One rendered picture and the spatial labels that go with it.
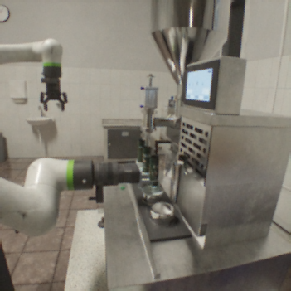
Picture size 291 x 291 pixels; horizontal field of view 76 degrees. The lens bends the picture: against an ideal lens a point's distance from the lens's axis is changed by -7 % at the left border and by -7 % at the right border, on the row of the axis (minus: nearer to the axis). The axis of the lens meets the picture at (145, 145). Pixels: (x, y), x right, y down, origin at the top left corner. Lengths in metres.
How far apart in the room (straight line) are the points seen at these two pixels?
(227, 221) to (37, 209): 0.46
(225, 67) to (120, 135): 3.27
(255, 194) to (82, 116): 3.92
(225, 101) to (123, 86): 3.85
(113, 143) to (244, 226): 3.21
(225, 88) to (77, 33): 4.05
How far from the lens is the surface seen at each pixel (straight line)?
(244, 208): 0.55
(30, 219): 0.53
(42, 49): 1.16
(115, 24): 4.39
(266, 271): 0.65
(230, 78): 0.42
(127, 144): 3.66
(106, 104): 4.20
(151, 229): 0.58
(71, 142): 4.37
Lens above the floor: 1.39
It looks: 15 degrees down
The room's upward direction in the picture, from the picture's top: 3 degrees clockwise
